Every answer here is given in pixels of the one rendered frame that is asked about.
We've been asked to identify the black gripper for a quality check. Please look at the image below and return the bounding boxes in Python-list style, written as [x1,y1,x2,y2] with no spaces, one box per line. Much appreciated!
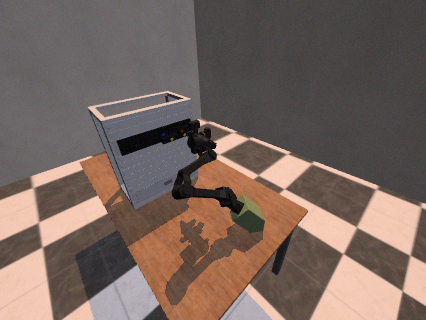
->
[186,120,206,154]

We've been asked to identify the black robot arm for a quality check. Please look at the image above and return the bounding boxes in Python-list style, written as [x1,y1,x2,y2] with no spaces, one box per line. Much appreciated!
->
[172,127,244,215]

